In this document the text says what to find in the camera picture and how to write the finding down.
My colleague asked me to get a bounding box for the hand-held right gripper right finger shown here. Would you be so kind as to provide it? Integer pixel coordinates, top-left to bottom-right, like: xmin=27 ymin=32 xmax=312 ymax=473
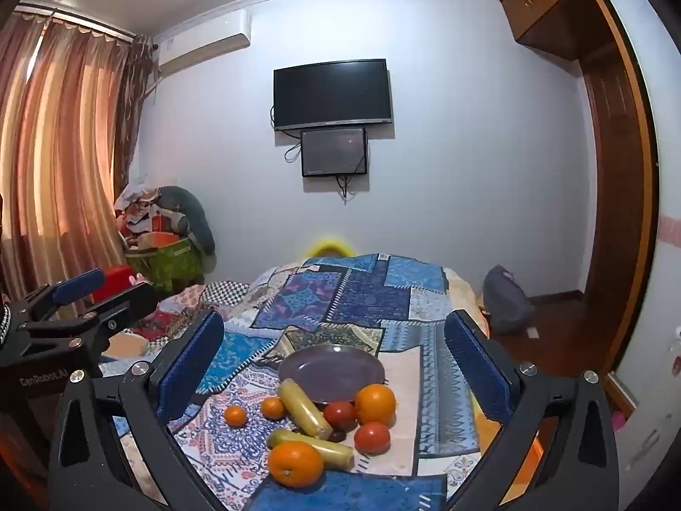
xmin=443 ymin=309 xmax=621 ymax=511

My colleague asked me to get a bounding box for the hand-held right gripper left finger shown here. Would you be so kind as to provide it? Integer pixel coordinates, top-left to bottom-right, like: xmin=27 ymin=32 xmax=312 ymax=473
xmin=48 ymin=309 xmax=227 ymax=511

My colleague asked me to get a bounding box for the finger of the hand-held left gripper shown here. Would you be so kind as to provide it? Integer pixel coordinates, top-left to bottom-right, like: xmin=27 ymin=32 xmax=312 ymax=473
xmin=9 ymin=269 xmax=106 ymax=324
xmin=29 ymin=282 xmax=161 ymax=349

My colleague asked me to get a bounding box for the large orange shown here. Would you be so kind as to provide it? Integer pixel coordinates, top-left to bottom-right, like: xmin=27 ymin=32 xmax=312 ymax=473
xmin=355 ymin=384 xmax=397 ymax=425
xmin=267 ymin=441 xmax=324 ymax=488

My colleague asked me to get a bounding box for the red tomato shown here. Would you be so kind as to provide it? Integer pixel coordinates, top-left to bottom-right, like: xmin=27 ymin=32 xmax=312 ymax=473
xmin=354 ymin=422 xmax=392 ymax=456
xmin=323 ymin=401 xmax=357 ymax=432

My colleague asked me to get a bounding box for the purple round plate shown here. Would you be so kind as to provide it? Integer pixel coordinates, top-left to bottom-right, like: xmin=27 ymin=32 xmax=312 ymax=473
xmin=278 ymin=344 xmax=386 ymax=405

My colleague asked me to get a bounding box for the yellow corn cob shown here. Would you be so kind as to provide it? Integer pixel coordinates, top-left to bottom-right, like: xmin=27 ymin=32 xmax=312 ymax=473
xmin=266 ymin=428 xmax=355 ymax=472
xmin=277 ymin=378 xmax=334 ymax=440

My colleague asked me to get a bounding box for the red box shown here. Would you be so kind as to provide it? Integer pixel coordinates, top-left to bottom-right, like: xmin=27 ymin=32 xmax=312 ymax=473
xmin=90 ymin=265 xmax=136 ymax=304

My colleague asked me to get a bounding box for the tan cardboard box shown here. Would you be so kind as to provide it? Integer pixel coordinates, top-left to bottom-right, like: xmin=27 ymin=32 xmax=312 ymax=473
xmin=106 ymin=330 xmax=150 ymax=357

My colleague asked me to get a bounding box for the black white checkered cloth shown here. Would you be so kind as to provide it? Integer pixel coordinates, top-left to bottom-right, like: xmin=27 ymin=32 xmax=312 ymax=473
xmin=205 ymin=279 xmax=251 ymax=310

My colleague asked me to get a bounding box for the grey backpack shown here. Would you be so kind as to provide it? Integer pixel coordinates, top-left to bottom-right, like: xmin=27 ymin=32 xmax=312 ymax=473
xmin=481 ymin=265 xmax=535 ymax=336

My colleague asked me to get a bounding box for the pile of clothes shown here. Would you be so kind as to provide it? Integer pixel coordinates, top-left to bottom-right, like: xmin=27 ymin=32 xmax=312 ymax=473
xmin=114 ymin=184 xmax=184 ymax=248

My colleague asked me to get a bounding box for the grey cushion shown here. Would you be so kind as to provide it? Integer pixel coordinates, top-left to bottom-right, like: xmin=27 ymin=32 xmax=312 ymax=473
xmin=160 ymin=186 xmax=216 ymax=256

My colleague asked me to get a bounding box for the blue patchwork blanket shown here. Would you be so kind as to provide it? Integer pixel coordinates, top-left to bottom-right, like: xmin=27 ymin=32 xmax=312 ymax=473
xmin=101 ymin=253 xmax=538 ymax=511

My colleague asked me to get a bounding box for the orange sheer curtain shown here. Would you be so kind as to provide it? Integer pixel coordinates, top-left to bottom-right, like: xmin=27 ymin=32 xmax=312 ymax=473
xmin=0 ymin=8 xmax=134 ymax=304

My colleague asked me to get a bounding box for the yellow plastic item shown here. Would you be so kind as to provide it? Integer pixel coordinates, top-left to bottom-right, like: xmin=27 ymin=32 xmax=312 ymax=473
xmin=300 ymin=234 xmax=355 ymax=259

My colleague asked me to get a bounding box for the brown patterned curtain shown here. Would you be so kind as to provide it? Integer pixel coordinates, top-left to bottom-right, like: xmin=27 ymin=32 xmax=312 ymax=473
xmin=114 ymin=34 xmax=156 ymax=187

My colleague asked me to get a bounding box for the wooden wardrobe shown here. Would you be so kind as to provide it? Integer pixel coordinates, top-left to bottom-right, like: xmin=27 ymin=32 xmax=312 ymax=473
xmin=500 ymin=0 xmax=661 ymax=379

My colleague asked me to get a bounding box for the white air conditioner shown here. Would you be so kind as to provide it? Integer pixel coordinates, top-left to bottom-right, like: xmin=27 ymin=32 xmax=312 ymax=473
xmin=154 ymin=9 xmax=251 ymax=78

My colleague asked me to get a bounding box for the small black wall monitor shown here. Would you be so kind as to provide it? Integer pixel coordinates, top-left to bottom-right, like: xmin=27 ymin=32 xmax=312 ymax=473
xmin=300 ymin=128 xmax=369 ymax=178

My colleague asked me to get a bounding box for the black wall television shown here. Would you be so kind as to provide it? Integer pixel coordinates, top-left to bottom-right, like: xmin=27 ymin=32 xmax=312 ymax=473
xmin=273 ymin=58 xmax=393 ymax=132

